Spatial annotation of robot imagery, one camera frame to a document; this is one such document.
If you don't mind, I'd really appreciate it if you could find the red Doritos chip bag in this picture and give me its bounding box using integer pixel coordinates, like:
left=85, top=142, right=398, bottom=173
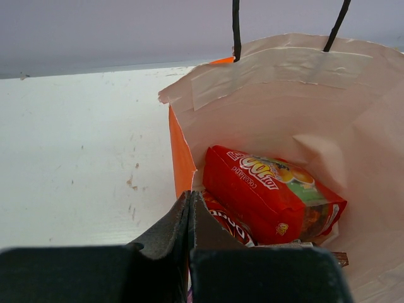
left=202, top=191, right=256, bottom=247

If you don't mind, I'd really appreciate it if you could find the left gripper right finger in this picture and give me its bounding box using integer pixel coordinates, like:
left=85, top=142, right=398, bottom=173
left=189, top=191, right=353, bottom=302

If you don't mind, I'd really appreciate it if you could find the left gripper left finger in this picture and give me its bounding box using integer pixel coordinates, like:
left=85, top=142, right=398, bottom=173
left=1, top=191, right=191, bottom=302

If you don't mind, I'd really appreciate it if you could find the red candy bag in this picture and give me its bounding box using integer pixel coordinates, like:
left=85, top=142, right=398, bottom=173
left=203, top=145, right=347, bottom=244

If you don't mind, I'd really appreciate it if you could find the orange paper bag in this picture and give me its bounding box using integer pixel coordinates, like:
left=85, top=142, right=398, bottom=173
left=159, top=1, right=403, bottom=302

